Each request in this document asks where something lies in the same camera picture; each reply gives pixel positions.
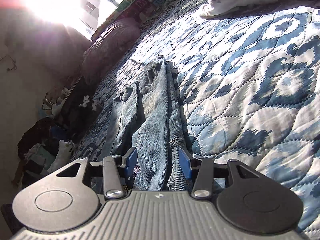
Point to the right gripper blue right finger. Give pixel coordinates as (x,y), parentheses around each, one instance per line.
(200,172)

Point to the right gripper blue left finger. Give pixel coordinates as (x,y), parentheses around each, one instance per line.
(117,170)

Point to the blue denim jacket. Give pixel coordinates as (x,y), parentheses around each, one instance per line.
(146,115)

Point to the black folded clothes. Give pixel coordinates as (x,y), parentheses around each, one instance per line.
(78,115)

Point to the white rolled quilted cloth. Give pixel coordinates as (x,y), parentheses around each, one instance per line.
(63,156)

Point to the cluttered bedside shelf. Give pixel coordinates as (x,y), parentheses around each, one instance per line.
(53,101)

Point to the blue white patterned quilt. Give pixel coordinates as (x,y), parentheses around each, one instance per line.
(248,88)

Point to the pink pillow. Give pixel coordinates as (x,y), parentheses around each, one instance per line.
(108,49)

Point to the colourful alphabet foam mat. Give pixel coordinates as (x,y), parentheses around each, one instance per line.
(140,10)

